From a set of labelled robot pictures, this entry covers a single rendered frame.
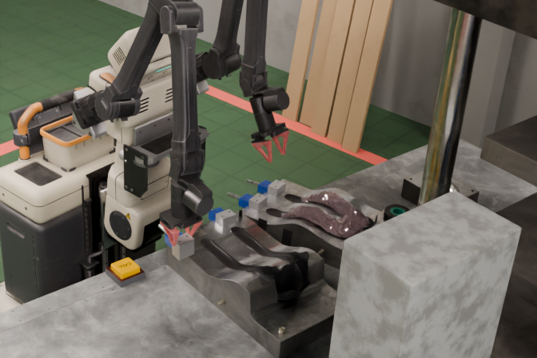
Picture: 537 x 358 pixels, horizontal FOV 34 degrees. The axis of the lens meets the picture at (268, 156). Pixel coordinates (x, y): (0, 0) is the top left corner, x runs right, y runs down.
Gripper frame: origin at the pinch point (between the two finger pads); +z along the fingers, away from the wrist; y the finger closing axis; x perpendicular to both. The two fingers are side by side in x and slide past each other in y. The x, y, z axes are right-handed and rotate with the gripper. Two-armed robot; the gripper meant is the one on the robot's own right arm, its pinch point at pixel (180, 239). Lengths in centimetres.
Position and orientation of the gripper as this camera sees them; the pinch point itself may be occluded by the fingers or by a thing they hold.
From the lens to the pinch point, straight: 241.8
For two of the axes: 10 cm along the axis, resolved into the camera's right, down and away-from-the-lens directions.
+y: 7.7, -3.2, 5.6
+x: -6.4, -4.6, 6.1
